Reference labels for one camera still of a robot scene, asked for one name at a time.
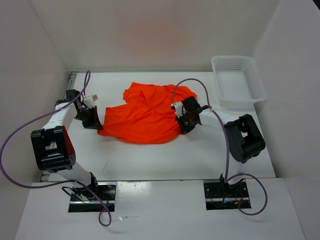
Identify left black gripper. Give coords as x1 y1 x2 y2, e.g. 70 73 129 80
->
74 105 103 130

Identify orange shorts with white drawstring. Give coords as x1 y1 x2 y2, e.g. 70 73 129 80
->
97 82 197 145

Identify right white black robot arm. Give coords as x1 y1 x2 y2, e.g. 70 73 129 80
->
171 96 266 197

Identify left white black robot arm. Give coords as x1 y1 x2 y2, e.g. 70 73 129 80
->
30 89 103 200

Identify white perforated plastic basket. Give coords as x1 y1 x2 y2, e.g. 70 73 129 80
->
211 55 267 108

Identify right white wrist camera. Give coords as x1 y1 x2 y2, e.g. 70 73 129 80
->
171 101 185 118

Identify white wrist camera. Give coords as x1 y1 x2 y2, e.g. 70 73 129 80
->
171 101 185 118
83 94 98 109

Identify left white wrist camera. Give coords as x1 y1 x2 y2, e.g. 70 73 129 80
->
83 94 98 109

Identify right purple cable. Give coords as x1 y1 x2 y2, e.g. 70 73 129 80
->
171 78 269 216

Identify purple cable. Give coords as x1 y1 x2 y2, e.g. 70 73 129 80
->
0 70 112 227
171 78 269 216

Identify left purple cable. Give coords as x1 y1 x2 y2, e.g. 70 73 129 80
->
0 70 112 227

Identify aluminium table edge rail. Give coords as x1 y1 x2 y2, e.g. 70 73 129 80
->
34 72 80 180

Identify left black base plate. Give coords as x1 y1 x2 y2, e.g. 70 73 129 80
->
63 181 117 213

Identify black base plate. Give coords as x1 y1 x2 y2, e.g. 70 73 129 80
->
203 179 252 211
63 181 117 213

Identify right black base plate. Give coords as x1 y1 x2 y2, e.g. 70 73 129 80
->
203 179 252 211

